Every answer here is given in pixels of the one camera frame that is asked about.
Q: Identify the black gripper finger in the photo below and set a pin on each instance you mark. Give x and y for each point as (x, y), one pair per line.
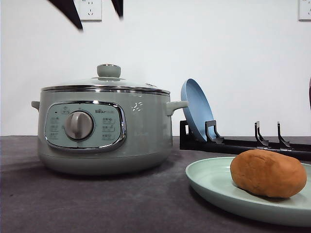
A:
(118, 4)
(68, 8)

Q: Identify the glass steamer lid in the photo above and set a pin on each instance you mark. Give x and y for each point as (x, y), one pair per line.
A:
(109, 79)

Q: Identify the green plate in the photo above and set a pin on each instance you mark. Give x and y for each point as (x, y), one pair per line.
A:
(215, 175)

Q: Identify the brown potato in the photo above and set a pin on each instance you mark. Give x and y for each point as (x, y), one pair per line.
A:
(268, 173)

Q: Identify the green electric steamer pot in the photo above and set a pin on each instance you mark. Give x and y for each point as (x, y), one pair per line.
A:
(105, 129)

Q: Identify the blue plate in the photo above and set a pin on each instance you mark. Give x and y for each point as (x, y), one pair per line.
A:
(199, 110)

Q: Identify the black plate rack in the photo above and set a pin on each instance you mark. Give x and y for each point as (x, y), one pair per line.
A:
(214, 142)

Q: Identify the grey table cloth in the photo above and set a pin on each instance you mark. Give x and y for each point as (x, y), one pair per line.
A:
(36, 199)

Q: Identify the white wall socket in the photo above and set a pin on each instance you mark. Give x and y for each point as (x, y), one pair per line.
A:
(89, 10)
(304, 11)

